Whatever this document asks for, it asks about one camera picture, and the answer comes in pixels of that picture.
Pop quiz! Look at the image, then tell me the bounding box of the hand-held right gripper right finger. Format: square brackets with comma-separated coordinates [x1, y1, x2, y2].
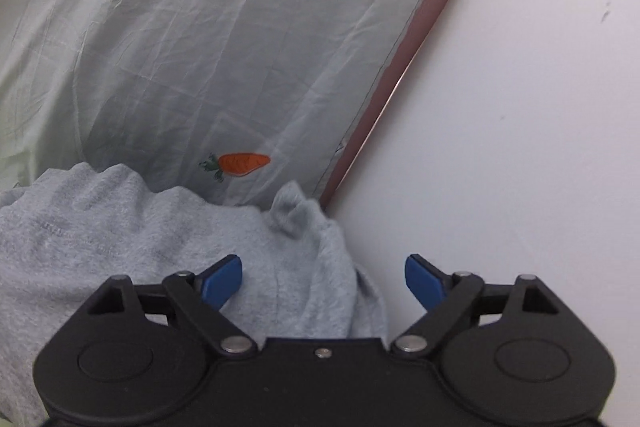
[390, 253, 561, 358]

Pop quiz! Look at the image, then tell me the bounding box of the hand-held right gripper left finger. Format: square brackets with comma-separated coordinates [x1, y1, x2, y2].
[85, 254, 258, 358]

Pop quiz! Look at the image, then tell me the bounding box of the grey zip hoodie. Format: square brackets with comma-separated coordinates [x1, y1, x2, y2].
[0, 162, 390, 427]

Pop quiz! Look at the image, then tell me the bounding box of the pale carrot print sheet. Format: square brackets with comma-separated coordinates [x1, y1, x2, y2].
[0, 0, 471, 212]

